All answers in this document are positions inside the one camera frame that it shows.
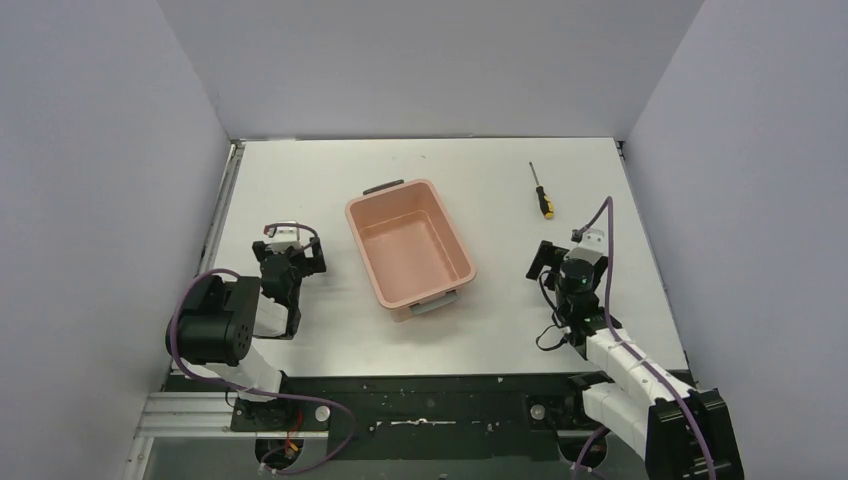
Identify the aluminium frame rail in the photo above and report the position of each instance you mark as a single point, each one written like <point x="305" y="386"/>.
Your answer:
<point x="191" y="415"/>

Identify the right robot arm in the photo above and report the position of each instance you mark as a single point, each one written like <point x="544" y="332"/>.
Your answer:
<point x="679" y="431"/>

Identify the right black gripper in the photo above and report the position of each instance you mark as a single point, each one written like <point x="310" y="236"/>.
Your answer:
<point x="548" y="255"/>

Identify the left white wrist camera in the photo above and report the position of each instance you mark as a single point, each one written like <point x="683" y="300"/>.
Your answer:
<point x="282" y="237"/>

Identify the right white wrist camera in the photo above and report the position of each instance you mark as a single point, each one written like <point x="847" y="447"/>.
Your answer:
<point x="590" y="245"/>

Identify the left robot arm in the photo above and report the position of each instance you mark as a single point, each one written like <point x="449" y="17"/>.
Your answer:
<point x="218" y="320"/>

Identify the pink plastic bin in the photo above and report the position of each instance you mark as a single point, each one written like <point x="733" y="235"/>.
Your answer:
<point x="412" y="251"/>

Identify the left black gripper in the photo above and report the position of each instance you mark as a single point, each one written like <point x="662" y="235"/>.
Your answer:
<point x="308" y="260"/>

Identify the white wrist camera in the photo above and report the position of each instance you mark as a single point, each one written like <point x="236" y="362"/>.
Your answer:
<point x="282" y="237"/>
<point x="590" y="245"/>

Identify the left side aluminium rail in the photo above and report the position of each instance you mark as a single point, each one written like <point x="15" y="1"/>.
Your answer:
<point x="225" y="193"/>

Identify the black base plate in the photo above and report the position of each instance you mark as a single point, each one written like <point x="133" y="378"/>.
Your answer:
<point x="539" y="417"/>

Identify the yellow black screwdriver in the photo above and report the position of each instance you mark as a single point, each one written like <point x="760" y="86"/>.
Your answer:
<point x="545" y="203"/>

